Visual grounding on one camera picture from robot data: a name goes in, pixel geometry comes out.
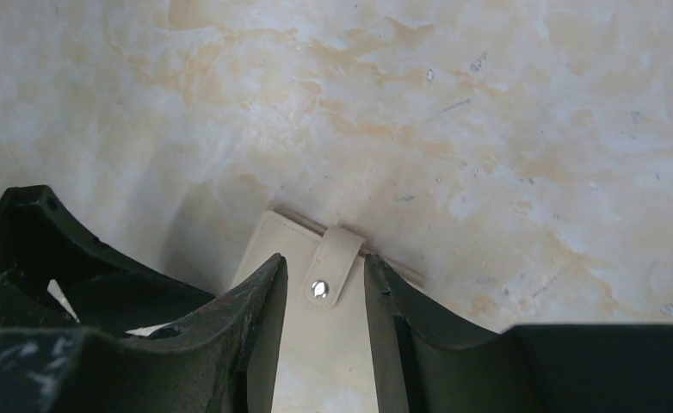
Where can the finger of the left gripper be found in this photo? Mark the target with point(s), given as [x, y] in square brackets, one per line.
[54, 272]

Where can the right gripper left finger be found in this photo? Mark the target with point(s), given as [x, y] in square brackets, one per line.
[221, 357]

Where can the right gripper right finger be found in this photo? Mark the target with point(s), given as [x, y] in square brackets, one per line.
[428, 359]

